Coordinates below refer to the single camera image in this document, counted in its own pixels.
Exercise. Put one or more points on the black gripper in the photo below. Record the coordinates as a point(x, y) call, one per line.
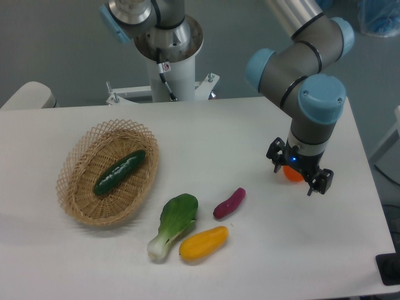
point(303, 158)

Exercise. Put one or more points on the orange tangerine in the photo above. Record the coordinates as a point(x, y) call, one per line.
point(292, 175)

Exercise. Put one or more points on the green cucumber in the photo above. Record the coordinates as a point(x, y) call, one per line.
point(118, 172)

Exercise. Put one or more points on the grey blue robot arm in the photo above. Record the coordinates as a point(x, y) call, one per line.
point(293, 80)

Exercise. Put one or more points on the woven wicker basket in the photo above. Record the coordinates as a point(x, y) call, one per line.
point(102, 146)

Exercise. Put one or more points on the purple sweet potato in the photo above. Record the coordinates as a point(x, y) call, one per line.
point(228, 206)

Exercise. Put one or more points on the green bok choy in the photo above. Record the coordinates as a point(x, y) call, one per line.
point(178, 214)

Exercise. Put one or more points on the black device at edge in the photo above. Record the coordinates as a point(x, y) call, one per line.
point(388, 266)

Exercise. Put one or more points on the blue plastic bag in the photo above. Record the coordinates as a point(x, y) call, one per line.
point(378, 18)

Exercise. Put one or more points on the white chair back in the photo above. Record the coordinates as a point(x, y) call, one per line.
point(32, 95)

